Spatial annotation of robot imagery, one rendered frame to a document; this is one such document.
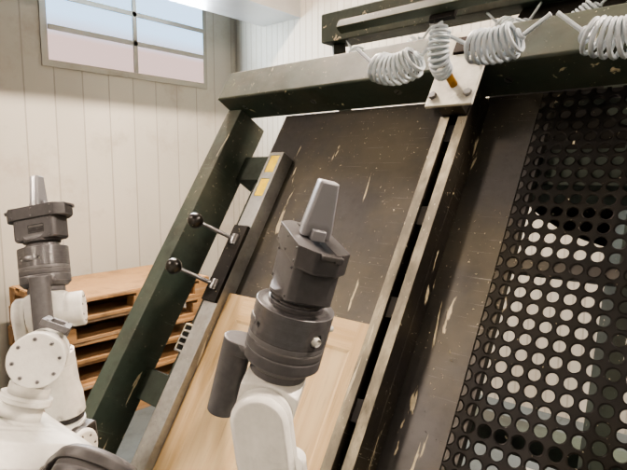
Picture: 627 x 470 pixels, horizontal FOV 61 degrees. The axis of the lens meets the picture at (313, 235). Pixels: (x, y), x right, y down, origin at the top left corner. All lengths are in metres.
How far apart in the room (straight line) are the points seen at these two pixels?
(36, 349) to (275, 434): 0.32
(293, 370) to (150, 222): 4.44
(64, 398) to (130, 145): 3.86
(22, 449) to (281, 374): 0.30
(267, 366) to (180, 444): 0.69
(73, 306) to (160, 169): 4.00
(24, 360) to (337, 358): 0.55
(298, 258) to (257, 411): 0.17
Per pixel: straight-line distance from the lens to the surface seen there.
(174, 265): 1.26
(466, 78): 1.12
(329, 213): 0.56
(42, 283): 1.06
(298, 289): 0.54
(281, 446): 0.61
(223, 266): 1.30
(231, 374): 0.63
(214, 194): 1.55
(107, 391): 1.46
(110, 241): 4.79
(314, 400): 1.05
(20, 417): 0.79
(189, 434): 1.24
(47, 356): 0.75
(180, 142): 5.16
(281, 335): 0.56
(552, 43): 1.12
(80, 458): 0.61
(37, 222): 1.11
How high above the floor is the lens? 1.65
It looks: 7 degrees down
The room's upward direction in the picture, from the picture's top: straight up
